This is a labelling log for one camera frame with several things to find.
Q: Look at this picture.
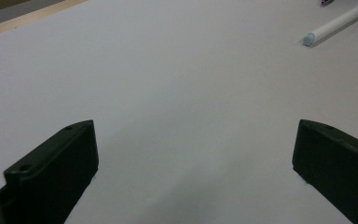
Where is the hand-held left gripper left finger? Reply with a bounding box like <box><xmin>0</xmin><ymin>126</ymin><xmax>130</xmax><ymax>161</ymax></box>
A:
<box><xmin>0</xmin><ymin>119</ymin><xmax>100</xmax><ymax>224</ymax></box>

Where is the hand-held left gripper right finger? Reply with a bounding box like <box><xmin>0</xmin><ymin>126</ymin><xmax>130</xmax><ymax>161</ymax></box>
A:
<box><xmin>292</xmin><ymin>119</ymin><xmax>358</xmax><ymax>224</ymax></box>

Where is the white pen with blue end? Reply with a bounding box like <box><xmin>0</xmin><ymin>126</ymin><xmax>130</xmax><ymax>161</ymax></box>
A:
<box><xmin>302</xmin><ymin>0</ymin><xmax>358</xmax><ymax>48</ymax></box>

